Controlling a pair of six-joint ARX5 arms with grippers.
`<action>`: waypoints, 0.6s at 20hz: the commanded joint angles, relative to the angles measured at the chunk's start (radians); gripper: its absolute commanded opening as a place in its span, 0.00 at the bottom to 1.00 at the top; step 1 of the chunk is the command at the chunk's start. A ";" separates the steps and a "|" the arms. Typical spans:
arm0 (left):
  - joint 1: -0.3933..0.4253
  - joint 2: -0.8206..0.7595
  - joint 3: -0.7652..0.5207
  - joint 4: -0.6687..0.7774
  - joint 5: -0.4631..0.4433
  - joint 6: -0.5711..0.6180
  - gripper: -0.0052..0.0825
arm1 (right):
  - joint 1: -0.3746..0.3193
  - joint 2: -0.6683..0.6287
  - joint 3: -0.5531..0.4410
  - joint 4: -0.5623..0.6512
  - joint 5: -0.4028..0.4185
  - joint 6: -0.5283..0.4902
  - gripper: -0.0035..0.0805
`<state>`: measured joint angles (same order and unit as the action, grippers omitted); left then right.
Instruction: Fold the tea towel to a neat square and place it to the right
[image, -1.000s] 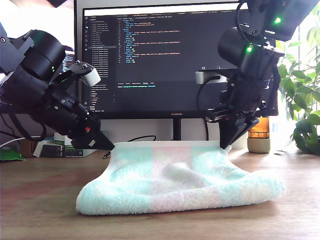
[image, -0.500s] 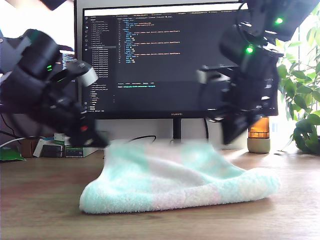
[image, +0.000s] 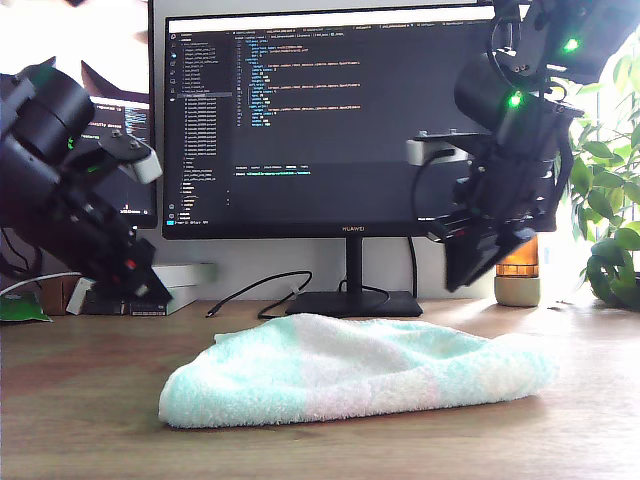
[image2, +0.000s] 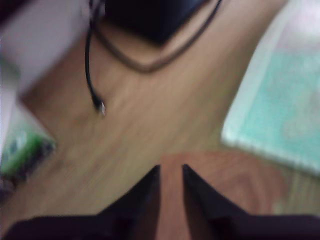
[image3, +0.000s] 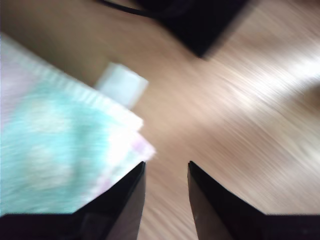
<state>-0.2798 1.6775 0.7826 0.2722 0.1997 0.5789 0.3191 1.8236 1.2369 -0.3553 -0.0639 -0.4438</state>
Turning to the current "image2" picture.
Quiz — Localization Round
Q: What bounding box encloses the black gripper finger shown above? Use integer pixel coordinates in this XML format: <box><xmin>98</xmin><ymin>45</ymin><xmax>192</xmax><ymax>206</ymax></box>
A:
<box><xmin>182</xmin><ymin>163</ymin><xmax>248</xmax><ymax>240</ymax></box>
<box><xmin>96</xmin><ymin>164</ymin><xmax>162</xmax><ymax>240</ymax></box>

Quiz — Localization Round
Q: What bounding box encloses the mint tea towel pink border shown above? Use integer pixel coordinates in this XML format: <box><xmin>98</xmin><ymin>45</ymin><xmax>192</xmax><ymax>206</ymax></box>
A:
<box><xmin>221</xmin><ymin>0</ymin><xmax>320</xmax><ymax>176</ymax></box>

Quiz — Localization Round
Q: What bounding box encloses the white box with green label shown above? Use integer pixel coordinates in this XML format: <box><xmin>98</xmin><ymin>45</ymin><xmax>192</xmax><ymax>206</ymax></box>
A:
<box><xmin>0</xmin><ymin>99</ymin><xmax>58</xmax><ymax>177</ymax></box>

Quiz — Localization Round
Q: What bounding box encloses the black Huawei monitor on stand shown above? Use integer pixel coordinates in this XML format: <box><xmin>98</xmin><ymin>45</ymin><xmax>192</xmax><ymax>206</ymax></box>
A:
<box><xmin>103</xmin><ymin>0</ymin><xmax>213</xmax><ymax>47</ymax></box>

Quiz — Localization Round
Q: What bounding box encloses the black USB cable with plug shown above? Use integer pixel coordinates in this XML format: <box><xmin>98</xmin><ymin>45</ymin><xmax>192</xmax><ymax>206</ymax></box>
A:
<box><xmin>84</xmin><ymin>0</ymin><xmax>223</xmax><ymax>118</ymax></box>

